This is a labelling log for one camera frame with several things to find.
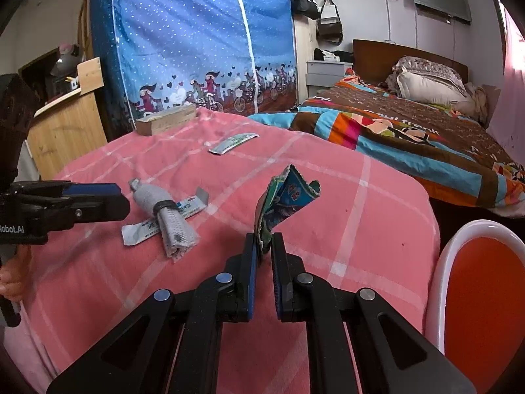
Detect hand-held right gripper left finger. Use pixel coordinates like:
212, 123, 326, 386
46, 232, 260, 394

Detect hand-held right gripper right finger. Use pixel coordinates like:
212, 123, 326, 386
271, 232, 478, 394

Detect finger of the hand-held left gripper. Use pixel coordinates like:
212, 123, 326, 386
61, 183, 122, 198
68, 194, 131, 226

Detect blue green wrapper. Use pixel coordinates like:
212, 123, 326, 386
255, 164, 322, 255

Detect red white plastic chair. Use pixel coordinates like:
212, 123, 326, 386
424, 219, 525, 394

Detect person's left hand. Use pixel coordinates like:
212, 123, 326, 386
0, 250, 32, 302

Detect white blue long sachet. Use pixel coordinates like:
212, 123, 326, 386
121, 189, 210, 248

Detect light wooden cabinet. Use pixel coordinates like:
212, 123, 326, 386
27, 57, 109, 179

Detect rolled grey packet with band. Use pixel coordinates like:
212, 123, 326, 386
128, 178, 201, 260

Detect dark cloth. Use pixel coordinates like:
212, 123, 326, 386
0, 74, 42, 191

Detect wooden block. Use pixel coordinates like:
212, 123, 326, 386
135, 104, 198, 137

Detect grey plush toy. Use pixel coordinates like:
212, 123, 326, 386
50, 42, 85, 77

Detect small green white sachet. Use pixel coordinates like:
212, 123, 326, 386
208, 132, 260, 156

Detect blue dotted fabric wardrobe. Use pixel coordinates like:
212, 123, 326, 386
89, 0, 298, 142

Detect bed with colourful blanket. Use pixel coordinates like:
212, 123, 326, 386
248, 68, 525, 219

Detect grey nightstand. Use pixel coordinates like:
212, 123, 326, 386
307, 59, 354, 97

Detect beige wooden wardrobe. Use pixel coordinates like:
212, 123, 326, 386
292, 0, 318, 103

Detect wooden bed headboard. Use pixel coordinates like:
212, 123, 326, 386
353, 39, 469, 87

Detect cream ruffled pillow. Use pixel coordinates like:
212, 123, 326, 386
389, 56, 476, 105

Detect hanging black handbags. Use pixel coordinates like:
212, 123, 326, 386
316, 0, 344, 46

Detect pink curtain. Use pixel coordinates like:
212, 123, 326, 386
490, 0, 525, 161

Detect wall air conditioner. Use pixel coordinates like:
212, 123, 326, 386
409, 0, 472, 25

